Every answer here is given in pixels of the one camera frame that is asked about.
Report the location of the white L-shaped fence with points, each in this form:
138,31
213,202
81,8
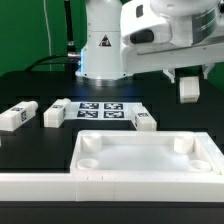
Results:
93,185

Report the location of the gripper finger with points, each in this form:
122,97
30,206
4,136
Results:
170,75
206,69

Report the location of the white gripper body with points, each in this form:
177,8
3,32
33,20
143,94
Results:
166,34

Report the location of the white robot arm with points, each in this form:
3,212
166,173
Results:
101,55

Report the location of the white desk top tray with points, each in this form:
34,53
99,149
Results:
146,151

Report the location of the sheet of fiducial tags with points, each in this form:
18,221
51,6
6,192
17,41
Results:
101,110

